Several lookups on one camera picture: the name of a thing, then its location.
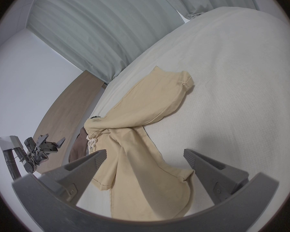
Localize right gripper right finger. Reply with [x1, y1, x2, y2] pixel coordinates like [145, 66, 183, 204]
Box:
[184, 149, 250, 206]

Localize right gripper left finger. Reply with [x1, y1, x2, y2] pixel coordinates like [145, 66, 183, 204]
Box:
[41, 150, 108, 205]

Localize beige trousers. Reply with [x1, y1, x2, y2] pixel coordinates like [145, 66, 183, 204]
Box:
[83, 66, 196, 220]

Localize bed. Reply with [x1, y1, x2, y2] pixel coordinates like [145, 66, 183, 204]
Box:
[33, 6, 290, 217]

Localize dark brown garment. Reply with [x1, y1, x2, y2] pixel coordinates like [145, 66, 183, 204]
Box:
[68, 127, 90, 164]

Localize window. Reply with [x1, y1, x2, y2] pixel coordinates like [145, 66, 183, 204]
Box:
[176, 9, 190, 24]

